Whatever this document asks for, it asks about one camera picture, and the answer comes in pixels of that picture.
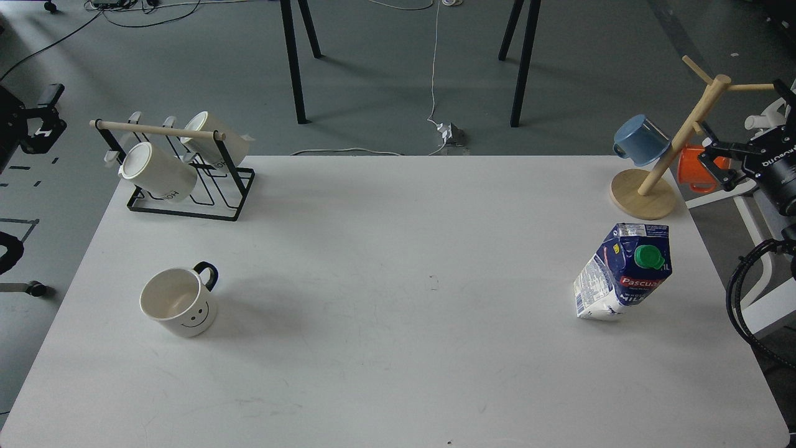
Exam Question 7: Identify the black cable on floor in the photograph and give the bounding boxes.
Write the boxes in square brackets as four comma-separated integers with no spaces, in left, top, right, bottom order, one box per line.
[0,0,203,82]

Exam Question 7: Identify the white smiley mug black handle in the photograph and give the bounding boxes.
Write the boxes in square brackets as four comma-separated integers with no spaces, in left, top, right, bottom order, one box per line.
[139,261,219,338]

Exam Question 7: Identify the black table leg left pair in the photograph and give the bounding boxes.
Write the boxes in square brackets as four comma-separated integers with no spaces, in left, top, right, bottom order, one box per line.
[279,1,324,124]

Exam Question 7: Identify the orange mug on tree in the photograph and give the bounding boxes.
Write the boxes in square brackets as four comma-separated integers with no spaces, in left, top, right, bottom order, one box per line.
[675,144,718,195]

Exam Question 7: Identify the black wire mug rack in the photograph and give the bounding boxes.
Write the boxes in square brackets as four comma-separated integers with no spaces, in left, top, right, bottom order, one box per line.
[90,111,255,222]

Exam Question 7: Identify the black table leg pair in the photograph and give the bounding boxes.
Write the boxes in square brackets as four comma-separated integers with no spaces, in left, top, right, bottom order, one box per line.
[497,1,542,128]
[279,1,324,124]

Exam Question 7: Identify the wooden mug tree stand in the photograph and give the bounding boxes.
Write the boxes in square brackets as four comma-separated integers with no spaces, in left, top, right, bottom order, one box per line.
[609,55,774,220]

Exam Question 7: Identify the blue white milk carton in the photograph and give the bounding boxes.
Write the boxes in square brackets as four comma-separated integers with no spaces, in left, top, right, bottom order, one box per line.
[573,222,673,321]

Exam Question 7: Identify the white office chair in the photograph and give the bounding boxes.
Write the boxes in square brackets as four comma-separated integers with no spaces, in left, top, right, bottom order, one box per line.
[684,98,796,340]

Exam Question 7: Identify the black table leg right pair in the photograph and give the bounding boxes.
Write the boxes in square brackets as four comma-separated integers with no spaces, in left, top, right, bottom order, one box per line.
[497,1,542,128]

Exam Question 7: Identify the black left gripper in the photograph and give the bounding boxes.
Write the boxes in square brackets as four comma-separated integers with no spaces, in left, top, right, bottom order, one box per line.
[1,84,67,170]

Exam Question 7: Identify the white power plug adapter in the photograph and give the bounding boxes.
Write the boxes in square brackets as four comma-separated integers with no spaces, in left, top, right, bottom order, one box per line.
[436,123,466,147]

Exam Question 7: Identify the blue mug on tree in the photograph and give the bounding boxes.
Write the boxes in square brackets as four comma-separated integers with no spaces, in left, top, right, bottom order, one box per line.
[613,114,670,167]

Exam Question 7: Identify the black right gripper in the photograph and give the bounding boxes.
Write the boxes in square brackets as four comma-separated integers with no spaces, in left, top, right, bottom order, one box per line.
[697,79,795,217]

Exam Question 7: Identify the cream mug rear on rack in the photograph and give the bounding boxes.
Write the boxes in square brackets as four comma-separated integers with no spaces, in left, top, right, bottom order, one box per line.
[181,111,251,170]

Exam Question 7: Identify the cream mug front on rack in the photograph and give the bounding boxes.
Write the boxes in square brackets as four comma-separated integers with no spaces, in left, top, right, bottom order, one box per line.
[118,142,197,202]

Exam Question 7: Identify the cream mug on rack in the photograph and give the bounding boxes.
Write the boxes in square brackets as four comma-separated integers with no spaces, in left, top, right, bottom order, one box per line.
[118,142,197,202]
[181,111,251,170]

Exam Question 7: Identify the white power cable on floor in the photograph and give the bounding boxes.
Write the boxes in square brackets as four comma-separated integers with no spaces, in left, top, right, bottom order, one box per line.
[290,0,464,157]

